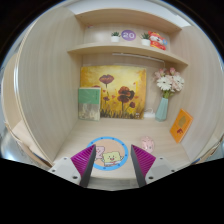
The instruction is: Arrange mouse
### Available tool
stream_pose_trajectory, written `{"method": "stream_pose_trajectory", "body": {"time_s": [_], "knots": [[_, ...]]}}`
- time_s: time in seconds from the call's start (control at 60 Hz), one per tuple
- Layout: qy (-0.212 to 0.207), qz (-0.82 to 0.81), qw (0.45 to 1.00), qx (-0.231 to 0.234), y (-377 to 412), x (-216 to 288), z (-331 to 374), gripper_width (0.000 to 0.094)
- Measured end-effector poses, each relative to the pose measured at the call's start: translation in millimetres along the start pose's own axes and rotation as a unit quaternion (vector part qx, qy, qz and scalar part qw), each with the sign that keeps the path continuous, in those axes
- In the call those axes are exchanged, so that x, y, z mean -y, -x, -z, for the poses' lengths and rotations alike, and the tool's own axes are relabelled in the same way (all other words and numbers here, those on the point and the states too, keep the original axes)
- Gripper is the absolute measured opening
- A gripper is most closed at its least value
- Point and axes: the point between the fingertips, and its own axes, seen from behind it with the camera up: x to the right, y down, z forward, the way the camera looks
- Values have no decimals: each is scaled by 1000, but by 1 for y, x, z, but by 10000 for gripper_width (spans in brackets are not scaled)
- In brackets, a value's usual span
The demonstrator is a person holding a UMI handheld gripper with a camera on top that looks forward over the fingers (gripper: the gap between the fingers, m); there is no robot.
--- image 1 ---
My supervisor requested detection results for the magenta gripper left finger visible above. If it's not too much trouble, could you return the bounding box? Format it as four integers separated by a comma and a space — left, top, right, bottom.
71, 144, 96, 187

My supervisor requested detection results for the poppy flower painting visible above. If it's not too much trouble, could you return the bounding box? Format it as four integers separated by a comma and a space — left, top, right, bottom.
80, 65, 146, 119

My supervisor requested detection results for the small potted plant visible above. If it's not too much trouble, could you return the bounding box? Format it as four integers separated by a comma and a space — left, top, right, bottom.
111, 31, 120, 42
141, 33, 151, 46

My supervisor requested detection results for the right small potted plant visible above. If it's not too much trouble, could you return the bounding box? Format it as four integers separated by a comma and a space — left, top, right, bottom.
141, 33, 151, 46

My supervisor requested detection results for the green book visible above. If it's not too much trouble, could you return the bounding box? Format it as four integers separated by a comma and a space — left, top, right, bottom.
78, 87, 101, 121

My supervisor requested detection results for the round blue cartoon mouse pad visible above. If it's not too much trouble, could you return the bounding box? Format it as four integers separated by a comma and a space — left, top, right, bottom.
89, 136, 129, 171

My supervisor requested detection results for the wooden shelf unit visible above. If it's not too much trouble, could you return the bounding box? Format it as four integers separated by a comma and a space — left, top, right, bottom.
3, 4, 224, 171

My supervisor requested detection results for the pink computer mouse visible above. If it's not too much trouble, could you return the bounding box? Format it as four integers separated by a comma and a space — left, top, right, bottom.
141, 136, 155, 153

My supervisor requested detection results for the purple round number sign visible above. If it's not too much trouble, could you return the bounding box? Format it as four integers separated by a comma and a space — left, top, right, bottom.
121, 30, 136, 41

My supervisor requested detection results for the pink white flower bouquet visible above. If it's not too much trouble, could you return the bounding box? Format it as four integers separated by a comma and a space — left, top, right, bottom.
154, 67, 184, 99

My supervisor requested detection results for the orange book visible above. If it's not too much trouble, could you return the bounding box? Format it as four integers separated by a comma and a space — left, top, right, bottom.
170, 109, 193, 143

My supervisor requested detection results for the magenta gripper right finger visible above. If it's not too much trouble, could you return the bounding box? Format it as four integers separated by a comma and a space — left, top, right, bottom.
131, 145, 156, 187

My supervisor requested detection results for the red plush toy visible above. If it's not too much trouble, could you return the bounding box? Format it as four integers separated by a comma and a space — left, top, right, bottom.
148, 31, 167, 50

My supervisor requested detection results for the teal vase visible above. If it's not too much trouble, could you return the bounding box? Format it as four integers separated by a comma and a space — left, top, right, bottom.
155, 98, 168, 122

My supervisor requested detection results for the white power adapter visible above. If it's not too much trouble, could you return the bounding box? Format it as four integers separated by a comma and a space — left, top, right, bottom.
144, 108, 155, 118

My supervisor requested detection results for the left small potted plant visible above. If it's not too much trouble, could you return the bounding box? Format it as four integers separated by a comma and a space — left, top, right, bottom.
111, 31, 120, 42

